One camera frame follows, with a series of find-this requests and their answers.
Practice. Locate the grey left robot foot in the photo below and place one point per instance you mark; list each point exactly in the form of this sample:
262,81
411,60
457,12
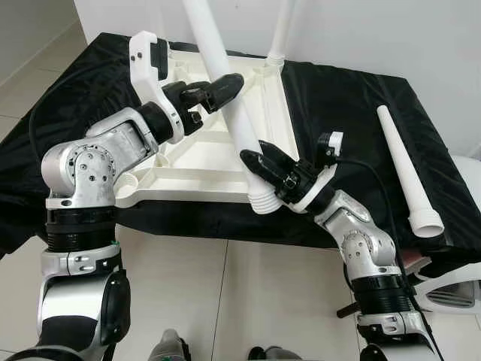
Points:
171,347

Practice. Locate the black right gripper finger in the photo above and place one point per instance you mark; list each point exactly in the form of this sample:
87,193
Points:
278,156
259,169

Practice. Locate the white plastic table leg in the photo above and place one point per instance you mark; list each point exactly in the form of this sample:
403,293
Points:
283,30
214,53
402,165

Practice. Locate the black table cloth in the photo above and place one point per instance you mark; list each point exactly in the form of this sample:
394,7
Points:
338,98

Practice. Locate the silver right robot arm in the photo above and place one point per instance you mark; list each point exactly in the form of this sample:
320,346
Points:
361,241

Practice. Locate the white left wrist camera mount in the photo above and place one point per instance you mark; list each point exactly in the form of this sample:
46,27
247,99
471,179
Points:
143,64

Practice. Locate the grey right robot foot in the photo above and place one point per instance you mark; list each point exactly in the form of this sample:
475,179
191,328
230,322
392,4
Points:
274,355

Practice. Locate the pink plastic object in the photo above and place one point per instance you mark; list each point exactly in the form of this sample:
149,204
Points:
415,263

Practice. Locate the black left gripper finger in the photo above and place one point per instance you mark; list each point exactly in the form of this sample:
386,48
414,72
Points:
224,90

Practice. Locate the grey robot foot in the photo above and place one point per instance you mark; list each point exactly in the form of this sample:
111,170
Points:
171,347
274,355

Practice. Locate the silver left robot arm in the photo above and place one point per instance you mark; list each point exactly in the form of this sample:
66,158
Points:
90,173

